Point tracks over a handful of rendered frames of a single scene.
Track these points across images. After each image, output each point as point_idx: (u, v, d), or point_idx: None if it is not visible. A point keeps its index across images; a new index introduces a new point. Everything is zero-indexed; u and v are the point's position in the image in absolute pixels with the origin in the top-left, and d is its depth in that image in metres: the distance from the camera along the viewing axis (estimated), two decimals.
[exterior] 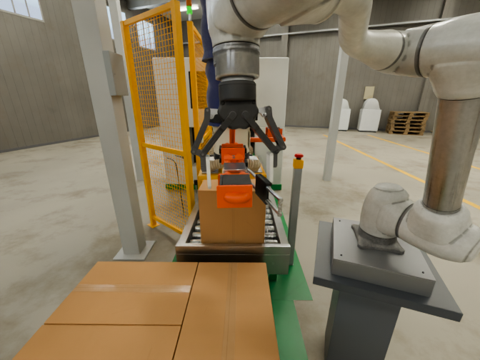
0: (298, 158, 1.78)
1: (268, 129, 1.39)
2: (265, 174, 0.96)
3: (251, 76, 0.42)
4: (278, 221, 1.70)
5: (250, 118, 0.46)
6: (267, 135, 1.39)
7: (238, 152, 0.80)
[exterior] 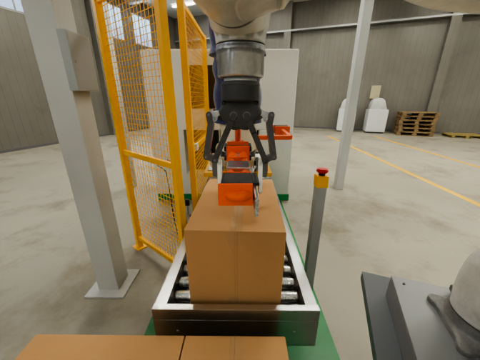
0: (321, 173, 1.34)
1: (275, 127, 1.39)
2: (270, 172, 0.97)
3: (252, 76, 0.40)
4: (296, 259, 1.26)
5: (250, 121, 0.45)
6: (274, 133, 1.38)
7: (243, 150, 0.81)
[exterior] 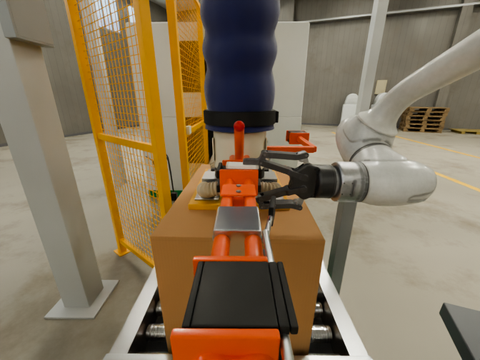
0: None
1: (289, 133, 1.06)
2: None
3: None
4: (323, 275, 0.89)
5: None
6: (288, 141, 1.06)
7: (248, 177, 0.48)
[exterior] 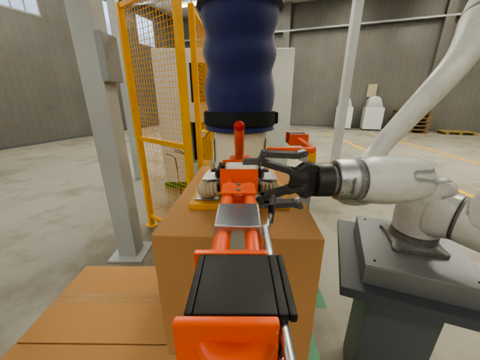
0: None
1: (288, 135, 1.07)
2: None
3: None
4: None
5: None
6: (287, 142, 1.07)
7: (248, 176, 0.49)
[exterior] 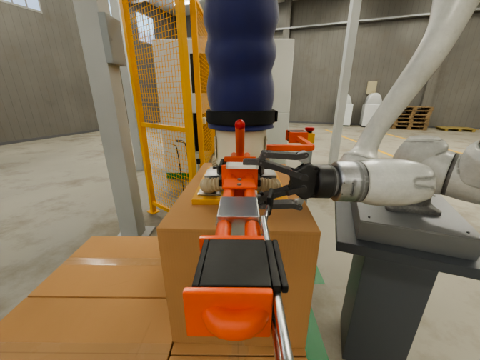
0: (308, 131, 1.65)
1: (288, 133, 1.09)
2: (286, 199, 0.67)
3: None
4: None
5: None
6: (287, 140, 1.09)
7: (248, 172, 0.52)
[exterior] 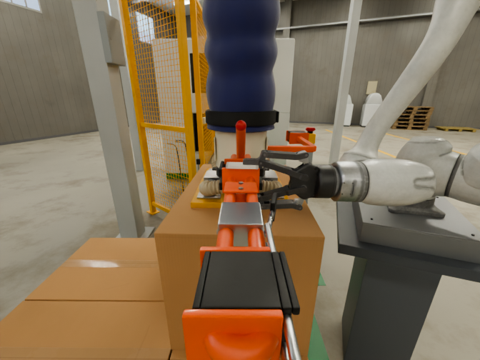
0: (309, 131, 1.64)
1: (289, 133, 1.08)
2: None
3: None
4: None
5: None
6: (288, 141, 1.07)
7: (249, 175, 0.50)
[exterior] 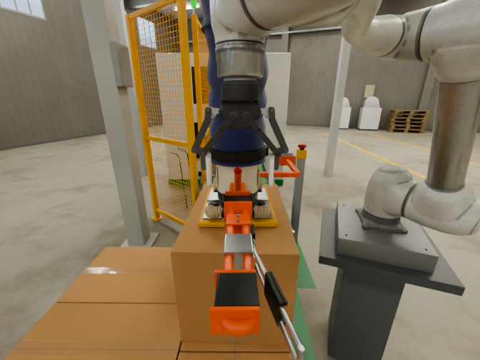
0: (301, 148, 1.80)
1: None
2: (276, 222, 0.82)
3: (251, 76, 0.40)
4: None
5: (251, 119, 0.45)
6: None
7: (244, 207, 0.66)
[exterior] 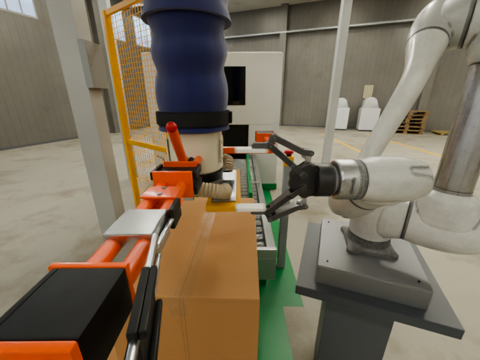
0: (288, 154, 1.67)
1: None
2: None
3: None
4: (266, 221, 1.59)
5: None
6: None
7: (181, 179, 0.48)
